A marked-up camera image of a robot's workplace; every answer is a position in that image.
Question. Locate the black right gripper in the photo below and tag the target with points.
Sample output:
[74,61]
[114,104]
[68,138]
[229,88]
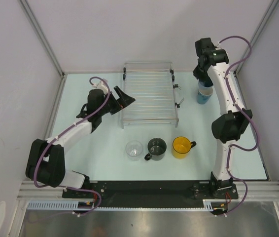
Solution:
[201,77]

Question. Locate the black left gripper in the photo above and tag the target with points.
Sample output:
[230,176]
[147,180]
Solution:
[121,102]

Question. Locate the blue ribbed flower mug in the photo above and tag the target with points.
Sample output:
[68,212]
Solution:
[204,94]

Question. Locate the clear octagonal glass cup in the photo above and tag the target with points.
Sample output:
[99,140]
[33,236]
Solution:
[134,150]

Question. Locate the grey ceramic mug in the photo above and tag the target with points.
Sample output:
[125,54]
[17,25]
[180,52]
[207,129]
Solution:
[156,149]

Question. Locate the yellow ceramic mug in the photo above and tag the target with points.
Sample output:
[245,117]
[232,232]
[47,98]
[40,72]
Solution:
[181,146]

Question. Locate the light blue plain cup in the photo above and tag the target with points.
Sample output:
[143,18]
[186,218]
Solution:
[205,83]

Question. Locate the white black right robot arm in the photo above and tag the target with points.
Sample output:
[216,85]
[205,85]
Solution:
[213,70]

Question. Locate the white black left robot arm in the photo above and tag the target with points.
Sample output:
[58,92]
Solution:
[46,162]

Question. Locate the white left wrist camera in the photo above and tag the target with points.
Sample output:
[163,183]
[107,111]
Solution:
[102,85]

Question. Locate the metal wire dish rack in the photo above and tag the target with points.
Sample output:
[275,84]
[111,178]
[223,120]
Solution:
[151,84]

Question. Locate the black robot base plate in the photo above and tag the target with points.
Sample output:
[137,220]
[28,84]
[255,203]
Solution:
[160,193]

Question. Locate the aluminium frame post right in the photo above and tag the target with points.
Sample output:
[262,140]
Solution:
[273,5]

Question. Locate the aluminium frame post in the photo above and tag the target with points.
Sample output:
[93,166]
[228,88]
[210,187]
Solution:
[273,5]
[41,35]

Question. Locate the aluminium frame post left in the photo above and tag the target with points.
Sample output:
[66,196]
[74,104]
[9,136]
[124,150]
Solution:
[41,35]

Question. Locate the grey slotted cable duct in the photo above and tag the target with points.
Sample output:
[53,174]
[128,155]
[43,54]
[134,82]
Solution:
[84,206]

